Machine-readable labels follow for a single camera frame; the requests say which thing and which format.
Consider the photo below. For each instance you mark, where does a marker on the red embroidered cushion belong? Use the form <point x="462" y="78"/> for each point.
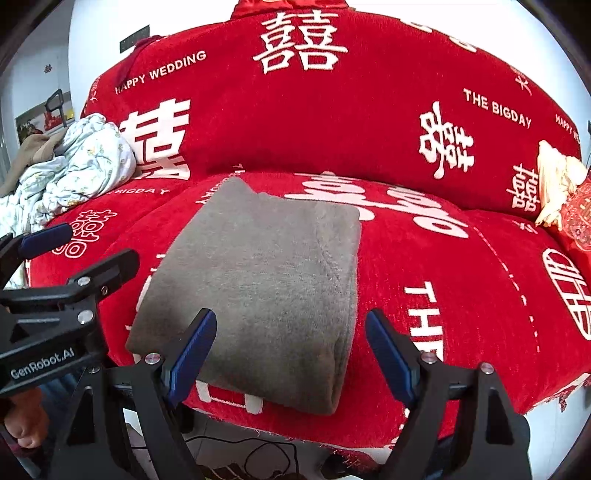
<point x="577" y="217"/>

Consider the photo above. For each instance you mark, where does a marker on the black chair frame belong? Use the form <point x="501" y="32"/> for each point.
<point x="54" y="99"/>

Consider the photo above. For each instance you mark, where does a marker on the black wall panel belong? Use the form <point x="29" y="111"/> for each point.
<point x="134" y="38"/>

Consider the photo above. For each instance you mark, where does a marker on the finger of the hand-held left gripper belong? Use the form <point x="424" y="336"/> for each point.
<point x="44" y="240"/>
<point x="117" y="267"/>

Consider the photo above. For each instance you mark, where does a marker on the white floral blanket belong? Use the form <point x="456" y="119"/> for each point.
<point x="87" y="157"/>

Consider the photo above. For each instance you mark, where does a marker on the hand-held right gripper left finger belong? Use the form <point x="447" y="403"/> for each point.
<point x="191" y="355"/>

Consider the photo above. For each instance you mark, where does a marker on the person's left hand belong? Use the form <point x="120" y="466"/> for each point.
<point x="30" y="424"/>

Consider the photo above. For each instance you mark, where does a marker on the brown cloth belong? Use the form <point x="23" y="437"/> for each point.
<point x="32" y="152"/>

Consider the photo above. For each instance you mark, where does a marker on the grey knitted sweater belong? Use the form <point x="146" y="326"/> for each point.
<point x="263" y="277"/>

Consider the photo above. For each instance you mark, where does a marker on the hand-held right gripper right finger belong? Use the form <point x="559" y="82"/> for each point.
<point x="392" y="360"/>

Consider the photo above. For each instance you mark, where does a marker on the cream cloth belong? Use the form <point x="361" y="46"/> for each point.
<point x="558" y="180"/>

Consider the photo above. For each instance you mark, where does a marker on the red wedding sofa cover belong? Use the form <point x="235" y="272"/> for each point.
<point x="369" y="138"/>

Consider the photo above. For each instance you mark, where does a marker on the red satin cushion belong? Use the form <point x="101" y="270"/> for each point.
<point x="286" y="5"/>

